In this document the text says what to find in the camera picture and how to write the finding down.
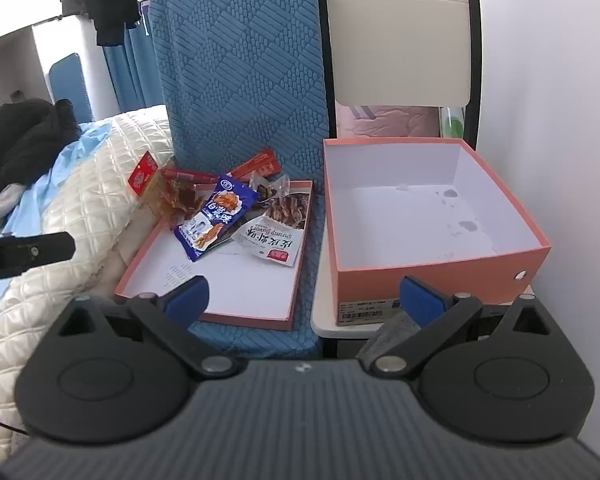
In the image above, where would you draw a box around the small blue chair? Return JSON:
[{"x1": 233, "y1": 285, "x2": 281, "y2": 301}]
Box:
[{"x1": 48, "y1": 53, "x2": 92, "y2": 122}]

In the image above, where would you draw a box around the white shelf unit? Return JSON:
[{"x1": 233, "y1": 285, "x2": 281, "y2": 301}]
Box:
[{"x1": 0, "y1": 15, "x2": 106, "y2": 121}]

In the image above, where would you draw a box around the black hanging jacket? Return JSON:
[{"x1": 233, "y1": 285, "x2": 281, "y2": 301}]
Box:
[{"x1": 92, "y1": 0, "x2": 145, "y2": 48}]

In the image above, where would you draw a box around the white quilted blanket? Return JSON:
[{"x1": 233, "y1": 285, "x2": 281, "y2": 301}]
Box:
[{"x1": 0, "y1": 105, "x2": 177, "y2": 461}]

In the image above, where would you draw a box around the blue snack packet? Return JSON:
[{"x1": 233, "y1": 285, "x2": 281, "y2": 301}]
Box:
[{"x1": 179, "y1": 175, "x2": 261, "y2": 263}]

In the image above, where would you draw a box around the green bottle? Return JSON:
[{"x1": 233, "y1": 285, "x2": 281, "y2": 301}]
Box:
[{"x1": 442, "y1": 107, "x2": 467, "y2": 139}]

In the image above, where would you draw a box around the pink bag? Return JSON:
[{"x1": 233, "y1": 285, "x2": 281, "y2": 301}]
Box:
[{"x1": 337, "y1": 104, "x2": 441, "y2": 139}]

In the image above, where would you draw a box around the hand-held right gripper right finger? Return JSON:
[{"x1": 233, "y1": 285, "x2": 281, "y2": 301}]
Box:
[{"x1": 370, "y1": 275, "x2": 553, "y2": 378}]

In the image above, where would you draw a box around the small clear dark snack packet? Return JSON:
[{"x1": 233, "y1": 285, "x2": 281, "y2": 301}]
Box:
[{"x1": 250, "y1": 172, "x2": 291, "y2": 204}]

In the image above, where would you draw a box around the white folding chair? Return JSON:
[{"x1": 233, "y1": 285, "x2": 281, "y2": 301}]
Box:
[{"x1": 310, "y1": 0, "x2": 534, "y2": 357}]

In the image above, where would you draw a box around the clear snack packet red header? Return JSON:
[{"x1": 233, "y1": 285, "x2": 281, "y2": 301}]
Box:
[{"x1": 128, "y1": 152, "x2": 207, "y2": 227}]

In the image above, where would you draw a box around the black cable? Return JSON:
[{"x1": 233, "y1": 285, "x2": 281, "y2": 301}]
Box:
[{"x1": 0, "y1": 411, "x2": 27, "y2": 435}]

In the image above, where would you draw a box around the orange cardboard box lid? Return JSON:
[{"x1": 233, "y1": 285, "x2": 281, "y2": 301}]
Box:
[{"x1": 114, "y1": 180, "x2": 315, "y2": 332}]

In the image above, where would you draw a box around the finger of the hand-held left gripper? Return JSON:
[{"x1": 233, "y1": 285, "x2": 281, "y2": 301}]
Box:
[{"x1": 0, "y1": 232, "x2": 76, "y2": 278}]

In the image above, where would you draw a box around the light blue cloth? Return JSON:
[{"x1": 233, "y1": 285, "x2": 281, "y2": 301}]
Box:
[{"x1": 0, "y1": 121, "x2": 113, "y2": 311}]

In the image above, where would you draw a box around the white shrimp snack packet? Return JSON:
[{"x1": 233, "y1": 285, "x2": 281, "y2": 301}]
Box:
[{"x1": 231, "y1": 194, "x2": 311, "y2": 266}]

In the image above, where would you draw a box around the blue curtain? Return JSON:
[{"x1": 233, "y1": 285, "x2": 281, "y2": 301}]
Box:
[{"x1": 102, "y1": 24, "x2": 152, "y2": 111}]

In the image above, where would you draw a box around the blue textured chair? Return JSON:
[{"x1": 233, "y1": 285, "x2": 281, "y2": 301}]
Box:
[{"x1": 149, "y1": 0, "x2": 331, "y2": 361}]

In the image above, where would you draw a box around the black clothing pile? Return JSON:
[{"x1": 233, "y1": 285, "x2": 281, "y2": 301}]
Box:
[{"x1": 0, "y1": 99, "x2": 83, "y2": 206}]

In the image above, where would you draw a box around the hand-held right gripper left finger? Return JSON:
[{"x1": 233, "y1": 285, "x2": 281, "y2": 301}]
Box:
[{"x1": 55, "y1": 275, "x2": 240, "y2": 381}]

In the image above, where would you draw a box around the orange cardboard box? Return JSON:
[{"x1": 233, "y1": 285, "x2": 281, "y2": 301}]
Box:
[{"x1": 323, "y1": 137, "x2": 552, "y2": 329}]

